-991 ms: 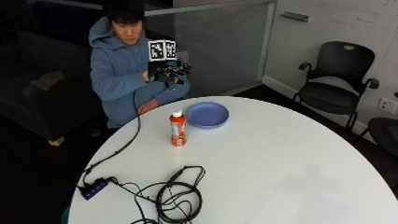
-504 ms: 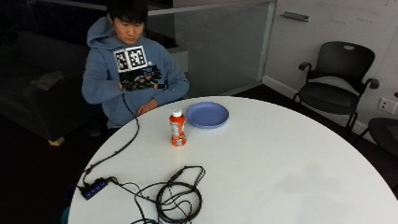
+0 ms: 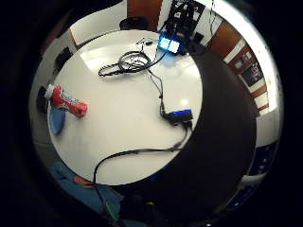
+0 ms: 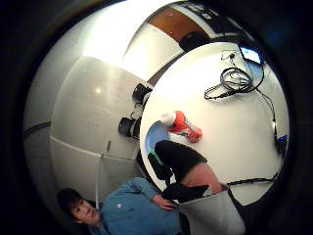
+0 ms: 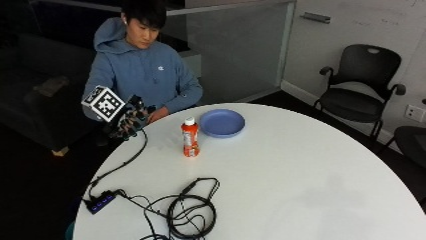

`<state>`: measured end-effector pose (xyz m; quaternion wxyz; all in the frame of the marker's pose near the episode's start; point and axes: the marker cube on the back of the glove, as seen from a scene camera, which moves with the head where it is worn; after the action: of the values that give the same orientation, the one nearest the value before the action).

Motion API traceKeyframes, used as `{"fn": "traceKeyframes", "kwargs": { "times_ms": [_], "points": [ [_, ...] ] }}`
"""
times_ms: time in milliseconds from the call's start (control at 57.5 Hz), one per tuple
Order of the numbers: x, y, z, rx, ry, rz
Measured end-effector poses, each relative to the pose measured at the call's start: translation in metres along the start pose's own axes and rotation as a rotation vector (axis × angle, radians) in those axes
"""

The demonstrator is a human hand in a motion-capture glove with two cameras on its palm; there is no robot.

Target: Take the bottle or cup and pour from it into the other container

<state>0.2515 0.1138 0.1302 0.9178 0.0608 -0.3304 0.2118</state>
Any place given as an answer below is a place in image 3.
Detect black hub with blue light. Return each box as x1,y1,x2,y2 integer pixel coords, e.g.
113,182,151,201
163,109,194,127

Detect black box with blue-lit screen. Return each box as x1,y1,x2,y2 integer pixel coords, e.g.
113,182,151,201
156,33,187,56

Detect black equipment stand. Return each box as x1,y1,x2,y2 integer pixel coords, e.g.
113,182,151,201
164,0,206,36

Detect black office chair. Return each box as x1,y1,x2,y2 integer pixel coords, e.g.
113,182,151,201
118,16,150,31
54,45,74,72
35,85,49,114

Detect brown wooden door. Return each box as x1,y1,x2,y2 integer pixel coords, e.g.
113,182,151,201
127,0,164,32

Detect red toothpaste tube white cap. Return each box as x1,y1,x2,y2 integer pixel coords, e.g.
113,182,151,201
44,83,89,118

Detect dark framed wall picture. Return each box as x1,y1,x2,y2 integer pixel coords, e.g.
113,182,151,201
241,61,265,88

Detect thin black cable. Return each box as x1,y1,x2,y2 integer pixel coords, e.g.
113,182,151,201
147,69,167,115

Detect long black cable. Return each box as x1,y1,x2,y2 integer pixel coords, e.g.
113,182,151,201
92,121,194,187

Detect coiled black cable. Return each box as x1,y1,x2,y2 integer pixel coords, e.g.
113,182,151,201
98,50,152,78

